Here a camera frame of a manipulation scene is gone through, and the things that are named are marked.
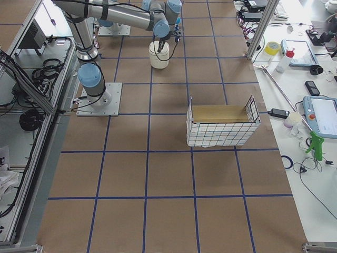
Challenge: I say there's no grid patterned cardboard box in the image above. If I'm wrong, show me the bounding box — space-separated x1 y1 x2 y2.
186 95 261 148

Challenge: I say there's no near teach pendant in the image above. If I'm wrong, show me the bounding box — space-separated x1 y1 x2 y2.
303 96 336 139

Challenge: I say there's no aluminium frame post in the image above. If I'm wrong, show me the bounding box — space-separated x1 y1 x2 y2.
246 0 279 60

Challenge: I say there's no grey control box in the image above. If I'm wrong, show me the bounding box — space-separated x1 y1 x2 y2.
15 19 46 56

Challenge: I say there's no cream white trash can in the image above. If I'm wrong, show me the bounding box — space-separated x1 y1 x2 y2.
148 41 170 69

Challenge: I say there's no teach pendant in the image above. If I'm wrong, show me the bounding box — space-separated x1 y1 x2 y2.
281 40 318 67
303 96 336 139

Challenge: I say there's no black remote device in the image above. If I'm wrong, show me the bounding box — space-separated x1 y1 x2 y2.
305 81 320 96

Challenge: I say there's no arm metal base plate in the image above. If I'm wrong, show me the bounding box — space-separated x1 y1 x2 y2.
76 82 123 116
98 24 131 37

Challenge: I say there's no white plastic cup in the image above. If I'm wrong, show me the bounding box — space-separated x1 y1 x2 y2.
283 112 302 128

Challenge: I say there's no white bottle red cap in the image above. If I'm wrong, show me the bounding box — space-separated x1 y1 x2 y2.
275 48 294 73

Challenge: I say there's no far teach pendant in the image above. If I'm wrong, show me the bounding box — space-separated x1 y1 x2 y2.
281 40 318 67

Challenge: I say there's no black power adapter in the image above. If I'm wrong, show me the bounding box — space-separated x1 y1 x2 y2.
268 108 290 119

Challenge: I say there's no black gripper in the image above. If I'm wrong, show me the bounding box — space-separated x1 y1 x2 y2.
157 38 166 52

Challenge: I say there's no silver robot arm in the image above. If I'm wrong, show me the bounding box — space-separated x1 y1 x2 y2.
53 1 182 113
98 19 122 31

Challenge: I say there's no green handled grabber tool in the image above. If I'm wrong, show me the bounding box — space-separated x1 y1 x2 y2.
257 65 324 161

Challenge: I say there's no yellow tape roll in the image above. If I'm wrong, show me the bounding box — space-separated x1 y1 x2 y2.
264 42 281 56

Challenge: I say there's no coiled black cable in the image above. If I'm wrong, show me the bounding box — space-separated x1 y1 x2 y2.
19 109 43 131

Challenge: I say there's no blue tape roll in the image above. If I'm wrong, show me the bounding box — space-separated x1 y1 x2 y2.
281 155 293 169

